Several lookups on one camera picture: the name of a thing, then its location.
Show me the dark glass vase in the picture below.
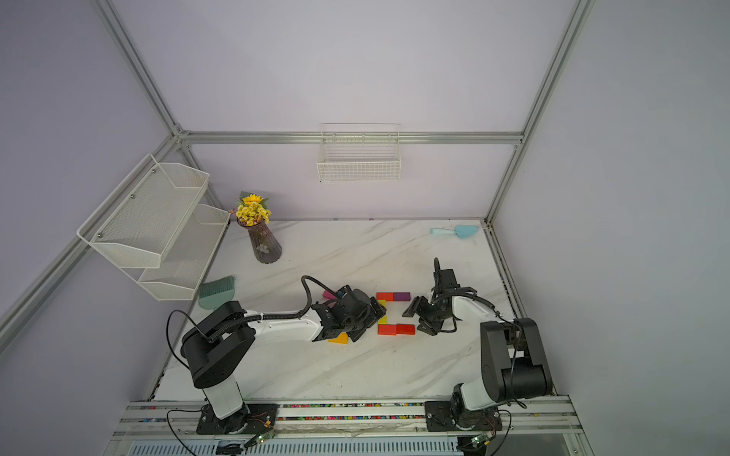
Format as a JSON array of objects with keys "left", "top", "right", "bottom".
[{"left": 246, "top": 222, "right": 282, "bottom": 264}]

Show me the aluminium front rail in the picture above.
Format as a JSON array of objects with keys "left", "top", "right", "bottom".
[{"left": 112, "top": 396, "right": 585, "bottom": 440}]

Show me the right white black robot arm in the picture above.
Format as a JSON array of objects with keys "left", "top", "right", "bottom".
[{"left": 403, "top": 288, "right": 553, "bottom": 412}]

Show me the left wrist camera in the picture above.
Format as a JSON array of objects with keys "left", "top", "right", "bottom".
[{"left": 334, "top": 285, "right": 353, "bottom": 300}]

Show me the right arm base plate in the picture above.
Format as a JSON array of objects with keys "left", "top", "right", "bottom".
[{"left": 424, "top": 401, "right": 503, "bottom": 432}]

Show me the teal scoop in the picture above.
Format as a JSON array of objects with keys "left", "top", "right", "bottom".
[{"left": 430, "top": 225, "right": 480, "bottom": 239}]

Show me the upper white mesh shelf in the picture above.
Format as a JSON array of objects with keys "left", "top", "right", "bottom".
[{"left": 77, "top": 155, "right": 209, "bottom": 269}]

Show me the lower white mesh shelf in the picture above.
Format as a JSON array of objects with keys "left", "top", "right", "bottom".
[{"left": 138, "top": 204, "right": 229, "bottom": 301}]

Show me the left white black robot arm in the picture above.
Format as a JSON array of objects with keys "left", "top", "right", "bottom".
[{"left": 180, "top": 275, "right": 387, "bottom": 420}]

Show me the white mesh shelf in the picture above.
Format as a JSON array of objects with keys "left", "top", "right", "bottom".
[
  {"left": 77, "top": 155, "right": 209, "bottom": 269},
  {"left": 138, "top": 204, "right": 229, "bottom": 301}
]

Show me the orange block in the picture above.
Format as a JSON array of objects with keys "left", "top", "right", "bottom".
[{"left": 329, "top": 332, "right": 349, "bottom": 345}]

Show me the yellow flower bouquet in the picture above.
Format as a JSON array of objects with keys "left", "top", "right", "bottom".
[{"left": 233, "top": 194, "right": 272, "bottom": 227}]

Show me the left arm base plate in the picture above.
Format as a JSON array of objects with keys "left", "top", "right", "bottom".
[{"left": 196, "top": 403, "right": 279, "bottom": 435}]

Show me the white wire wall basket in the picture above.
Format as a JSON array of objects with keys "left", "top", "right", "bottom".
[{"left": 317, "top": 123, "right": 401, "bottom": 184}]

